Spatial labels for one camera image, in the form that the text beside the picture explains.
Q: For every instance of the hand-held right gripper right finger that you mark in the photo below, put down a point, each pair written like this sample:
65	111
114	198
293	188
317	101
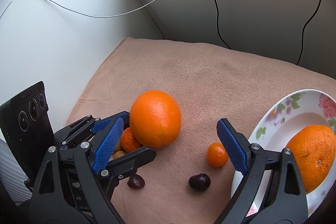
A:
232	148

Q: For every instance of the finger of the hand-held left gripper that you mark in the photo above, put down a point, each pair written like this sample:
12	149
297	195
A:
134	161
105	124

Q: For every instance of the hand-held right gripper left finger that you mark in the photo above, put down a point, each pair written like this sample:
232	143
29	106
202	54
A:
107	145

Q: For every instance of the small brown longan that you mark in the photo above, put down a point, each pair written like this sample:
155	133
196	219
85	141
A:
120	155

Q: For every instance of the dark cherry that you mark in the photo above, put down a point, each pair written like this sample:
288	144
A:
199	182
136	182

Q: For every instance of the small tangerine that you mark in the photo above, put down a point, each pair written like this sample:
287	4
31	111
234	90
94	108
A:
128	140

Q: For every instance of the large smooth orange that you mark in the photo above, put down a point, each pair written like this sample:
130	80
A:
155	119

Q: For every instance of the floral white plate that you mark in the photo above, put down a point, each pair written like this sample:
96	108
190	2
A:
288	119

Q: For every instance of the small orange kumquat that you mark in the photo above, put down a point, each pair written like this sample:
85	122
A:
216	155

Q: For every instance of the striped cloth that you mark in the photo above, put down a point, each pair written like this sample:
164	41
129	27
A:
13	174

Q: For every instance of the beige blanket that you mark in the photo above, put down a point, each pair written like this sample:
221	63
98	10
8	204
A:
210	82

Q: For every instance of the large rough orange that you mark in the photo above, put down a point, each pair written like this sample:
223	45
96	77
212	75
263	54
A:
315	155

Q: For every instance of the white cabinet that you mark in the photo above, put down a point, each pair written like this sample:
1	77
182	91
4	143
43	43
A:
65	43

